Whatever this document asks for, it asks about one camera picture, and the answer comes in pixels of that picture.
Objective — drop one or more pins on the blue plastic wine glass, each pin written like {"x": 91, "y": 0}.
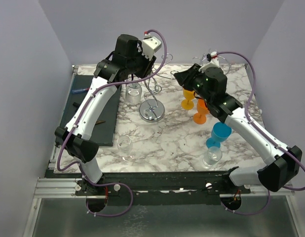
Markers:
{"x": 219, "y": 134}

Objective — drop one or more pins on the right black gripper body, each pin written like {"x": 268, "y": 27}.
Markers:
{"x": 194, "y": 80}

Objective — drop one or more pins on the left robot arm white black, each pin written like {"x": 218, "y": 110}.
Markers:
{"x": 82, "y": 150}

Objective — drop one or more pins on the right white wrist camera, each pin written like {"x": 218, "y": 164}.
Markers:
{"x": 209, "y": 60}

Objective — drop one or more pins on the dark grey box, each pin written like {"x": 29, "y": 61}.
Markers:
{"x": 103, "y": 106}

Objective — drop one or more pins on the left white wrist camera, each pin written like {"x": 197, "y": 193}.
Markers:
{"x": 150, "y": 46}

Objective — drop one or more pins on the clear wine glass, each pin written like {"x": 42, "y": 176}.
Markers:
{"x": 133, "y": 93}
{"x": 212, "y": 156}
{"x": 125, "y": 147}

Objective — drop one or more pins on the chrome swirl wine glass rack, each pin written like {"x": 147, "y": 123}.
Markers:
{"x": 152, "y": 110}

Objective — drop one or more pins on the chrome spiral wire rack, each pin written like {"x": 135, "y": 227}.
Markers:
{"x": 224, "y": 64}

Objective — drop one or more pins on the yellow plastic wine glass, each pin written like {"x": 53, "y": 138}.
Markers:
{"x": 187, "y": 103}

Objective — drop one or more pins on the orange plastic wine glass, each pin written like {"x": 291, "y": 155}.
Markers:
{"x": 202, "y": 112}

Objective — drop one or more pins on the aluminium mounting rail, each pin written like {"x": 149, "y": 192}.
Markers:
{"x": 68, "y": 188}

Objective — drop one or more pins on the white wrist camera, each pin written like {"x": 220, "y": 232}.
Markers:
{"x": 209, "y": 60}
{"x": 150, "y": 46}

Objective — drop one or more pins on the blue handled screwdriver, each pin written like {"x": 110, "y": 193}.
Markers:
{"x": 81, "y": 90}

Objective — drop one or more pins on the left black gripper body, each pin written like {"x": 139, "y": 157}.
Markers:
{"x": 138, "y": 65}

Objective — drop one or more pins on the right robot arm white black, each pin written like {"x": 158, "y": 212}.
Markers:
{"x": 280, "y": 161}

